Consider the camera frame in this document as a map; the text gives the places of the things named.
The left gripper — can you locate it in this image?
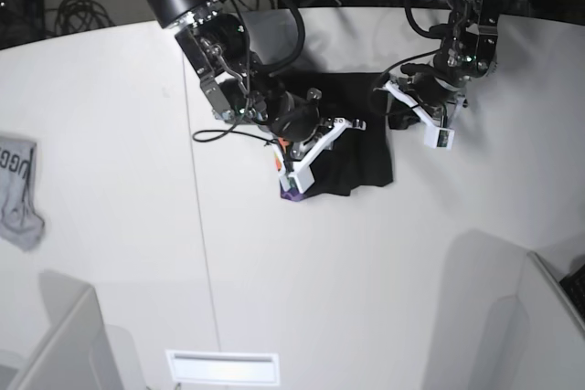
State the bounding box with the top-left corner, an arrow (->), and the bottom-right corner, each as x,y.
384,73 -> 469,131

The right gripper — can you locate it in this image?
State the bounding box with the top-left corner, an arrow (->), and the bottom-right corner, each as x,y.
262,88 -> 367,172

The black T-shirt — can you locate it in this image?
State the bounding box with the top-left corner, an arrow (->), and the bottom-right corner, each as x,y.
280,72 -> 393,202

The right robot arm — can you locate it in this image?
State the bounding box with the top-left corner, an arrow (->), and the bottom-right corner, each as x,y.
146,0 -> 366,178

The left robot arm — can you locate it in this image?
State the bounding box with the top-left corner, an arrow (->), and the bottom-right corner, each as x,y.
367,0 -> 505,130

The black keyboard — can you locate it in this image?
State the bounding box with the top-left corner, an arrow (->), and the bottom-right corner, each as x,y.
560,266 -> 585,317

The grey folded garment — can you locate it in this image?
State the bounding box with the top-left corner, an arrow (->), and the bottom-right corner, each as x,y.
1,135 -> 45,252

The white partition panel left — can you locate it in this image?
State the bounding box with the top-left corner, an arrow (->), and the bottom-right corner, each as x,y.
1,270 -> 146,389

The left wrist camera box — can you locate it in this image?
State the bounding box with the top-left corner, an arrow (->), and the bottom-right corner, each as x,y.
424,125 -> 455,150

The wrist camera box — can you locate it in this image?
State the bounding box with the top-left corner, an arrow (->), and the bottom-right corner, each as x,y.
278,163 -> 314,194
424,125 -> 455,150

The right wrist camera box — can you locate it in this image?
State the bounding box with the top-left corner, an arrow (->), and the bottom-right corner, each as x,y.
278,163 -> 314,194

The coiled black cable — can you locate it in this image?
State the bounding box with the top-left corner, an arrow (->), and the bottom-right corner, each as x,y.
53,0 -> 115,35

